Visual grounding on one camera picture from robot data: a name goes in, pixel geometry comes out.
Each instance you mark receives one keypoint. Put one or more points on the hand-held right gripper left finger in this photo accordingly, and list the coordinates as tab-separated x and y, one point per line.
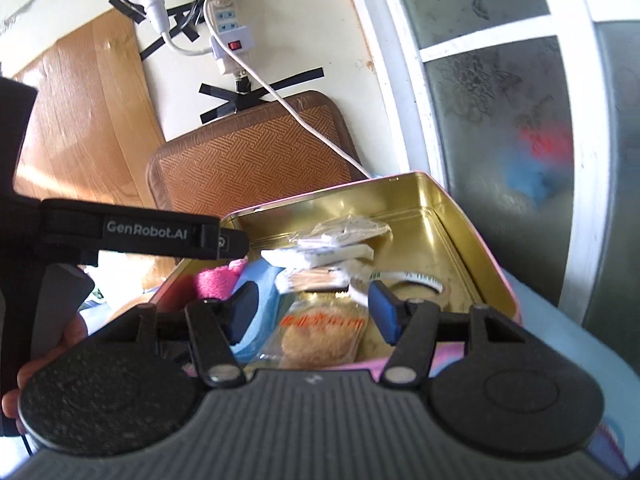
244	312

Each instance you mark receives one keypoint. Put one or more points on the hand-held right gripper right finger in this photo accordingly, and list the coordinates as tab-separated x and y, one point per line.
385	315

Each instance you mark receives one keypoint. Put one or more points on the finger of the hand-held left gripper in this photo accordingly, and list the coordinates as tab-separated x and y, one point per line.
235	245

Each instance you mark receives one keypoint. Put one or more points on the pink knitted cloth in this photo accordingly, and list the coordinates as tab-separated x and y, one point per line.
217	280

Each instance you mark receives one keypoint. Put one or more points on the white tape roll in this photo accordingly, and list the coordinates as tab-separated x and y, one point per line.
425	280

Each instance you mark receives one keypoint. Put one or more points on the orange snack packet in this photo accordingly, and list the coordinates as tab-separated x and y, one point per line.
315	336

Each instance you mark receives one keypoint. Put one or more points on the clear packet of white pieces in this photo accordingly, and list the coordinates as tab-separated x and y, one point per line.
345	230

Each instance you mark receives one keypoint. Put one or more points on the gold metal tin box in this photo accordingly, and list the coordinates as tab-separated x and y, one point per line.
400	200

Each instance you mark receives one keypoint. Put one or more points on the person's left hand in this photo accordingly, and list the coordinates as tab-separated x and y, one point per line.
72	330

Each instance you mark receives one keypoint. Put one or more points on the brown woven mat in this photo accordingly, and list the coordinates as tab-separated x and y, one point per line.
250	160

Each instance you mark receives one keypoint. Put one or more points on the wood-grain sheet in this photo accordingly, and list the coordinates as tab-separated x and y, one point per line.
90	135

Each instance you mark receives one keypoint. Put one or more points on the black power plug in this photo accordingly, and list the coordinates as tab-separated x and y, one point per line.
242	85

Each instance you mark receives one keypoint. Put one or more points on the long black tape strip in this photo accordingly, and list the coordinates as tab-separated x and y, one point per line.
305	76

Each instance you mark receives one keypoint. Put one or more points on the white power strip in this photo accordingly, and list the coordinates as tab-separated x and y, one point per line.
227	25

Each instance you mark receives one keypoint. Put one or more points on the frosted glass window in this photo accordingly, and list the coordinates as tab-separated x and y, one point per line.
500	85

